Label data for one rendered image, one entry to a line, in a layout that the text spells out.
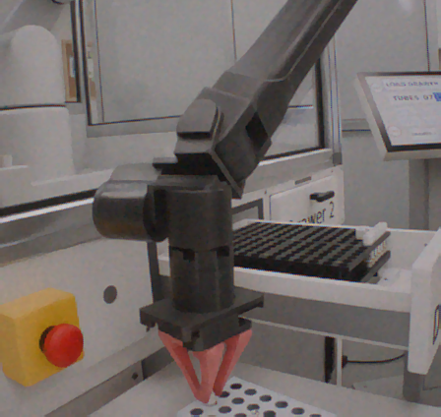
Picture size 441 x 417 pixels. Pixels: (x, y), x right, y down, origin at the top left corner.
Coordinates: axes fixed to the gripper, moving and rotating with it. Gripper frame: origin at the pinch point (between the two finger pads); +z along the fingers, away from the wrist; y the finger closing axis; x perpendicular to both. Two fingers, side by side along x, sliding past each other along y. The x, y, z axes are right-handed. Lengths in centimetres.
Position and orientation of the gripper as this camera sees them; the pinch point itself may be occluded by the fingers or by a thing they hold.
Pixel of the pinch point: (208, 389)
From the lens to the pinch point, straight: 46.9
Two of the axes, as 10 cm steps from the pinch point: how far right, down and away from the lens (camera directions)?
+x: 7.2, 0.7, -6.9
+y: -6.9, 1.2, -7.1
